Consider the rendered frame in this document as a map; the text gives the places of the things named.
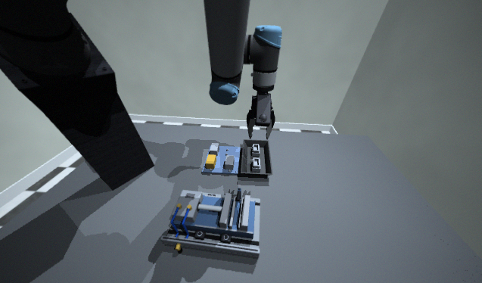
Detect yellow block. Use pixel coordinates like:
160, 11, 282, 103
206, 154, 216, 169

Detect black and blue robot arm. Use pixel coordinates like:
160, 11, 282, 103
0, 0, 282, 127

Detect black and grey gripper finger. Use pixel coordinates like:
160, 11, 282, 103
266, 110, 275, 140
247, 110, 255, 139

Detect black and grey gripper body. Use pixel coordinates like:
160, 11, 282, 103
251, 84, 274, 118

